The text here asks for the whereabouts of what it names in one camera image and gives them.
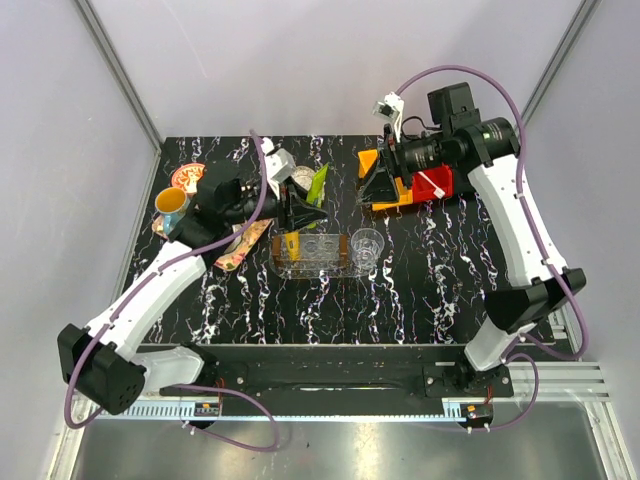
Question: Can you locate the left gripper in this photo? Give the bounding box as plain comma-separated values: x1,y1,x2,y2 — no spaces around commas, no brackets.
225,176,330,234

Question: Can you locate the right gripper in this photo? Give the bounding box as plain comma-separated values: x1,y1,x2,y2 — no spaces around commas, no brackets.
355,125,450,206

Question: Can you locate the green toothpaste tube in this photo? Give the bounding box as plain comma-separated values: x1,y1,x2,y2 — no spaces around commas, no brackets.
306,164,329,207

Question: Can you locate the yellow toothpaste tube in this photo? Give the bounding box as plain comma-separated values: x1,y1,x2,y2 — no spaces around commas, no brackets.
284,231,300,262

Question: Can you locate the clear toothbrush holder rack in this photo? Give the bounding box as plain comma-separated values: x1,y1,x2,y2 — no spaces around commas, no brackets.
270,233,349,278

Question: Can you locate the clear glass tumbler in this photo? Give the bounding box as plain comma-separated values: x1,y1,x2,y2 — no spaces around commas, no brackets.
350,228,385,270

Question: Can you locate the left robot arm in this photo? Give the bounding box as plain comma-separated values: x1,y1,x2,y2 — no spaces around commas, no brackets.
57,161,327,415

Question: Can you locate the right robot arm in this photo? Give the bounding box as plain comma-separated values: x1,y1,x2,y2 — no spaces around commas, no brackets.
356,83,586,396

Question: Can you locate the floral serving tray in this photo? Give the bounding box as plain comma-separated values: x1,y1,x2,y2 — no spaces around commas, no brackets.
150,212,274,273

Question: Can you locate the clear acrylic tray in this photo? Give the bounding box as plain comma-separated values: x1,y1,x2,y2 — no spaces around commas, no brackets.
269,234,376,280

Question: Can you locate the yellow bin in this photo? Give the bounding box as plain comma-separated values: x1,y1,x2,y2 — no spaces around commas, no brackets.
358,149,413,212

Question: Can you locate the speckled saucer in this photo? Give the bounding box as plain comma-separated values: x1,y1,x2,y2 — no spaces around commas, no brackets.
293,166,318,193

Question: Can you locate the red bin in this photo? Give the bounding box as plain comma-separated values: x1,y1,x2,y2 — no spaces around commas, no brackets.
411,166,454,203

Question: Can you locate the orange patterned bowl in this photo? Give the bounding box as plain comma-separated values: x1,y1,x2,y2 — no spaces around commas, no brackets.
171,162,205,196

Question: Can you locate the blue butterfly mug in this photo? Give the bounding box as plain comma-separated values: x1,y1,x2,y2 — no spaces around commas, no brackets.
155,187,190,236

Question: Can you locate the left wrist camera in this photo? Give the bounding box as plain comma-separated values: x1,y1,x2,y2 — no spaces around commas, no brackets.
261,137,296,185

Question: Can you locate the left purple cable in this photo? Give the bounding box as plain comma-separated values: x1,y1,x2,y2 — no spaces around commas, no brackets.
64,129,281,454

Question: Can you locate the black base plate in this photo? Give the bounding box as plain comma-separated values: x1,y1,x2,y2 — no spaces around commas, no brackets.
154,344,514,401

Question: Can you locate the aluminium rail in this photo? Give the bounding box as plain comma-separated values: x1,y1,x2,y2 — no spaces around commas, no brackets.
87,359,609,422

